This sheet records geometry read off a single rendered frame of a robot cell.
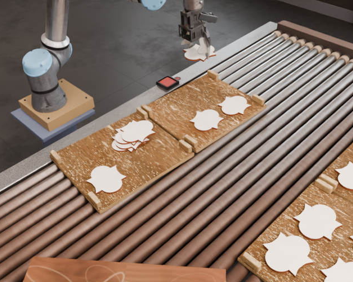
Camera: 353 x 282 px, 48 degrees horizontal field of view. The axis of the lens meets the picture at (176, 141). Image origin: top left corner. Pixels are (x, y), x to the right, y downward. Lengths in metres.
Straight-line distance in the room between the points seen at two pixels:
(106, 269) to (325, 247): 0.63
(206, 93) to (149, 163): 0.49
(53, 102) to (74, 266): 0.87
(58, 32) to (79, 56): 2.33
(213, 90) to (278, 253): 0.84
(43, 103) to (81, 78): 1.98
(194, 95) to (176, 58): 2.16
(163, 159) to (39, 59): 0.65
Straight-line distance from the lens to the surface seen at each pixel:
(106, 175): 1.41
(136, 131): 1.52
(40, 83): 1.73
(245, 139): 1.58
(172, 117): 1.63
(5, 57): 4.32
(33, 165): 1.56
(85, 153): 1.52
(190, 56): 1.62
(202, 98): 1.74
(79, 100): 1.81
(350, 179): 1.47
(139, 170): 1.42
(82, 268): 1.09
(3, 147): 3.18
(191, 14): 1.52
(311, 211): 1.33
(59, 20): 1.72
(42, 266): 1.12
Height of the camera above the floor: 1.95
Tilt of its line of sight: 42 degrees down
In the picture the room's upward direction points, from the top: 2 degrees counter-clockwise
